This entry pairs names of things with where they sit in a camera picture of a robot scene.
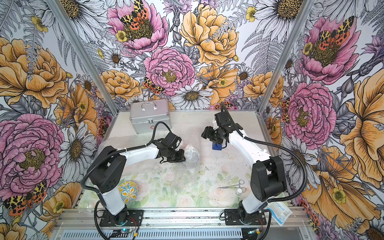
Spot aluminium front rail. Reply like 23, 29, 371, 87
53, 207, 310, 229

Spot clear bubble wrap sheet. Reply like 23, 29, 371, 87
119, 142, 212, 208

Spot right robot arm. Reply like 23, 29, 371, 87
202, 111, 287, 224

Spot white blue packet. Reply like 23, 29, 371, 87
267, 202, 293, 227

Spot silver scissors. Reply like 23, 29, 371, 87
218, 180, 245, 189

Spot silver aluminium case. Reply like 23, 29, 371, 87
130, 100, 172, 134

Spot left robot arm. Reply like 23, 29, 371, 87
81, 132, 186, 226

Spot small white tape roll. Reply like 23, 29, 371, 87
236, 188, 247, 196

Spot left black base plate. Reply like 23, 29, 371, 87
100, 210, 144, 227

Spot blue yellow patterned bowl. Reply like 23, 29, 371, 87
184, 145, 201, 169

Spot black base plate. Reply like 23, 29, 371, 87
100, 210, 144, 227
224, 209, 267, 226

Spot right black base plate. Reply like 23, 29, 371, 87
224, 209, 267, 226

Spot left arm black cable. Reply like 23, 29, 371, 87
80, 121, 172, 240

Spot blue tape dispenser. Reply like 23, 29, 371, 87
212, 143, 223, 151

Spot upside-down yellow blue bowl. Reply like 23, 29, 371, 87
118, 181, 138, 205

